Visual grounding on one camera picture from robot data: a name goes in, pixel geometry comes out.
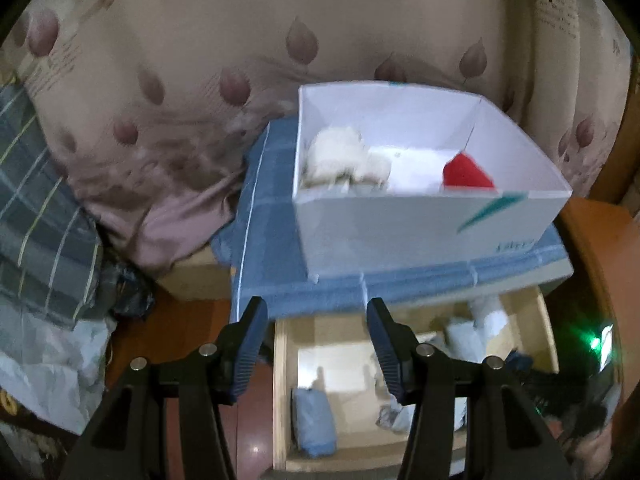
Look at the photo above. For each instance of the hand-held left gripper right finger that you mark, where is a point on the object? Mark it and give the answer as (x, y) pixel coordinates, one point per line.
(387, 352)

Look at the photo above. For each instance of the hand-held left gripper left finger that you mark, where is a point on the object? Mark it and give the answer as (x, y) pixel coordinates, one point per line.
(247, 350)

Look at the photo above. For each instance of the grey drawer with wooden inside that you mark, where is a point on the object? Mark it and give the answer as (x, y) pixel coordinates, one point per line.
(345, 360)

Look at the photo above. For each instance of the white underwear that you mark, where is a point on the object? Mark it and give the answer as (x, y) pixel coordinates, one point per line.
(490, 315)

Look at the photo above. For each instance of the white shoe box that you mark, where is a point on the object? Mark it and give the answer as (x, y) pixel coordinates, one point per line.
(390, 235)

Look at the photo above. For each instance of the red underwear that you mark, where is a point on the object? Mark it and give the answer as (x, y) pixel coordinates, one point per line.
(467, 172)

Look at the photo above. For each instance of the cream knit garment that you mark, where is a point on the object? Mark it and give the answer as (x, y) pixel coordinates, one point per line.
(340, 155)

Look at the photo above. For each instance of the orange wooden furniture board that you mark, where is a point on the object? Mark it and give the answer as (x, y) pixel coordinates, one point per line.
(585, 260)

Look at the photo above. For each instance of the blue checked cloth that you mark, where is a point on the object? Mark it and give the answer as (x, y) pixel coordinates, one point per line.
(270, 250)

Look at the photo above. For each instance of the dark blue printed bag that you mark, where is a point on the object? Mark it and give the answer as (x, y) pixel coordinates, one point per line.
(127, 290)

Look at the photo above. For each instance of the white plastic bag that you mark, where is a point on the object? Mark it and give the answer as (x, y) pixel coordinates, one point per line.
(45, 370)

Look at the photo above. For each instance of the grey plaid cloth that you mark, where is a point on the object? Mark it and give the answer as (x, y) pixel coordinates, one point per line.
(40, 230)

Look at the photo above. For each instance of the dark brown patterned cloth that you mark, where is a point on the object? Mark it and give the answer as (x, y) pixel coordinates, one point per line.
(25, 440)

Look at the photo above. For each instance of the leaf print curtain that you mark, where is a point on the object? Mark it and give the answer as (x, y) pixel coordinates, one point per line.
(200, 60)

